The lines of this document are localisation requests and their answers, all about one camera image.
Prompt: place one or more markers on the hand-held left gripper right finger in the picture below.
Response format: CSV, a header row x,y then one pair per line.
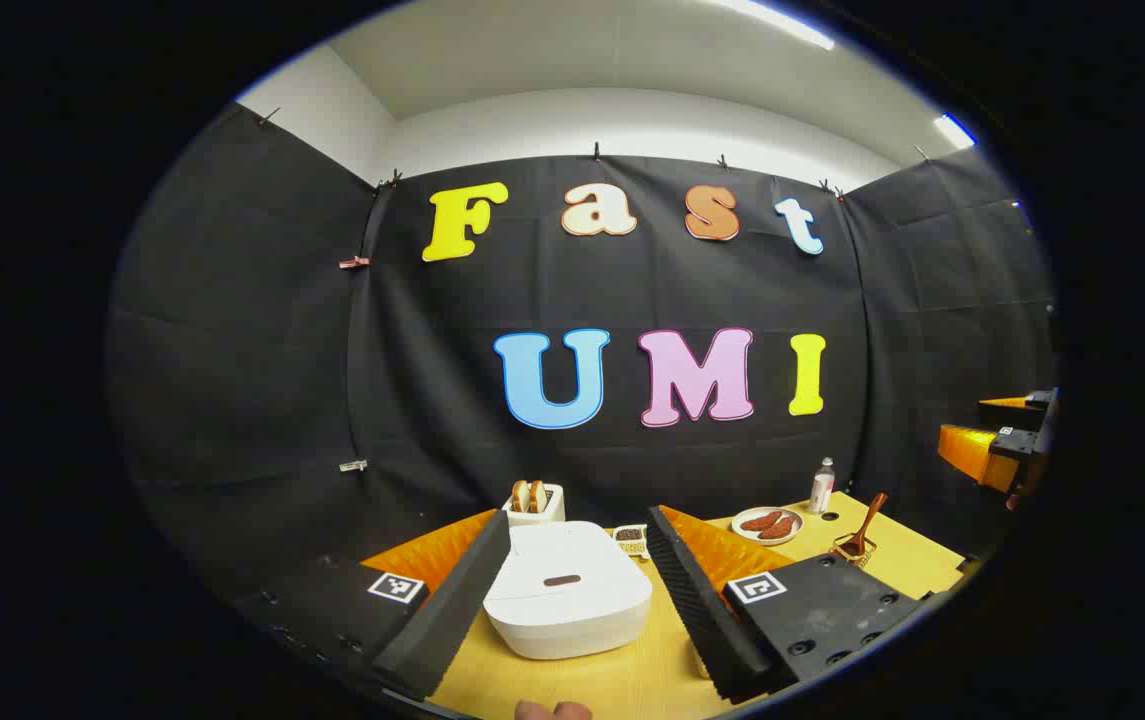
x,y
702,610

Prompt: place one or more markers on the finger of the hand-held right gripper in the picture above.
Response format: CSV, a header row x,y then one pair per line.
x,y
972,455
1007,408

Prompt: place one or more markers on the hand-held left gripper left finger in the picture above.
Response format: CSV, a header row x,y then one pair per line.
x,y
452,610

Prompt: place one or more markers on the white rice cooker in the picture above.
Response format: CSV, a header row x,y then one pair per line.
x,y
562,610

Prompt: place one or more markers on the brown wooden spoon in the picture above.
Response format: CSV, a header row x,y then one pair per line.
x,y
872,515

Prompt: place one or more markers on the divided white condiment dish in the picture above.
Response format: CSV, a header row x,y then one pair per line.
x,y
629,538

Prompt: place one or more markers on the brown sausage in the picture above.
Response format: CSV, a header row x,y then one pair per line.
x,y
778,528
760,521

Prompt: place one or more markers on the round white plate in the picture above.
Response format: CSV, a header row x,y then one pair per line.
x,y
792,518

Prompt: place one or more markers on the toast bread slice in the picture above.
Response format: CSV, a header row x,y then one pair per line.
x,y
537,495
520,496

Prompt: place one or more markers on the white toaster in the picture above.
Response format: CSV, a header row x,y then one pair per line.
x,y
547,512

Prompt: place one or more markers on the small clear bottle pink label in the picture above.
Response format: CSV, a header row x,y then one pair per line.
x,y
822,490

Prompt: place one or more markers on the small ceiling light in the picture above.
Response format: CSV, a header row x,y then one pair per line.
x,y
954,131

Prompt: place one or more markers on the red cloth clip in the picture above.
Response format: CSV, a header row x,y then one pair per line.
x,y
354,262

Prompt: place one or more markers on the long ceiling light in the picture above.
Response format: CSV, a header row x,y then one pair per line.
x,y
777,24

